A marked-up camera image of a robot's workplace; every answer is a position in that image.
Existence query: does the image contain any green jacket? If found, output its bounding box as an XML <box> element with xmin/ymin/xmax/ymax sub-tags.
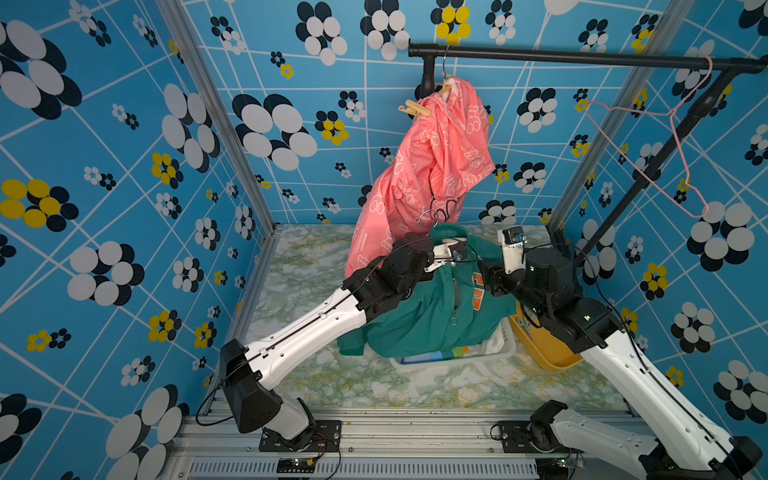
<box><xmin>337</xmin><ymin>223</ymin><xmax>516</xmax><ymax>358</ymax></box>

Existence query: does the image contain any pink clothes hanger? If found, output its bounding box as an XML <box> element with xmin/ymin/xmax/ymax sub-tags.
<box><xmin>584</xmin><ymin>55</ymin><xmax>715</xmax><ymax>220</ymax></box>

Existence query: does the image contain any white hanger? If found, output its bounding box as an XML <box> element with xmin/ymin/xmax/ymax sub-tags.
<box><xmin>416</xmin><ymin>199</ymin><xmax>459</xmax><ymax>231</ymax></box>

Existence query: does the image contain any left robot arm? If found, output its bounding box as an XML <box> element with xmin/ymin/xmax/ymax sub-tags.
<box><xmin>219</xmin><ymin>234</ymin><xmax>469</xmax><ymax>449</ymax></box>

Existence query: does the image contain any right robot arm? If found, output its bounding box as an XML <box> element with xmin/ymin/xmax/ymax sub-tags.
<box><xmin>479</xmin><ymin>247</ymin><xmax>763</xmax><ymax>479</ymax></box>

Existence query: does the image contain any wooden hanger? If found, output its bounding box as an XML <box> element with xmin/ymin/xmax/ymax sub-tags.
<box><xmin>433</xmin><ymin>45</ymin><xmax>454</xmax><ymax>100</ymax></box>

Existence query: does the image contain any white plastic basket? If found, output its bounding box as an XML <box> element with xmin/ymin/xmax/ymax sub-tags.
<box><xmin>390</xmin><ymin>325</ymin><xmax>516</xmax><ymax>370</ymax></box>

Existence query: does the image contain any pink jacket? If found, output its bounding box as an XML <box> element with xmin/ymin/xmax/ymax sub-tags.
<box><xmin>344</xmin><ymin>77</ymin><xmax>495</xmax><ymax>277</ymax></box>

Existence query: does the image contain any yellow plastic tray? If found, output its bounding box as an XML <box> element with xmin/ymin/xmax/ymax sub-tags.
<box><xmin>510</xmin><ymin>302</ymin><xmax>583</xmax><ymax>373</ymax></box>

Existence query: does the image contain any small black electronics board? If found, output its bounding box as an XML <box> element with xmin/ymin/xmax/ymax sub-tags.
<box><xmin>276</xmin><ymin>457</ymin><xmax>318</xmax><ymax>477</ymax></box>

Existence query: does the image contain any black clothes rack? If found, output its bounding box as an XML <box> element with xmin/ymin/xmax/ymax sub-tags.
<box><xmin>407</xmin><ymin>41</ymin><xmax>768</xmax><ymax>268</ymax></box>

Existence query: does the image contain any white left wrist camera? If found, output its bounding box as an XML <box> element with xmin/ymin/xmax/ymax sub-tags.
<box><xmin>428</xmin><ymin>239</ymin><xmax>469</xmax><ymax>265</ymax></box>

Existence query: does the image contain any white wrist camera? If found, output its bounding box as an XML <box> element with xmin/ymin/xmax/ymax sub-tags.
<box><xmin>428</xmin><ymin>239</ymin><xmax>469</xmax><ymax>265</ymax></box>
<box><xmin>497</xmin><ymin>226</ymin><xmax>526</xmax><ymax>275</ymax></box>

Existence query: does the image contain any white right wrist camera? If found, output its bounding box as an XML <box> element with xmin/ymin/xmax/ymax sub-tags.
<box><xmin>497</xmin><ymin>226</ymin><xmax>526</xmax><ymax>275</ymax></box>

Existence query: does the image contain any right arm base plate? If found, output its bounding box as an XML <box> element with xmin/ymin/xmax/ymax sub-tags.
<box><xmin>490</xmin><ymin>421</ymin><xmax>570</xmax><ymax>454</ymax></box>

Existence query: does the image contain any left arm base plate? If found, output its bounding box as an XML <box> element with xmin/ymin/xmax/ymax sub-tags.
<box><xmin>259</xmin><ymin>419</ymin><xmax>343</xmax><ymax>453</ymax></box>

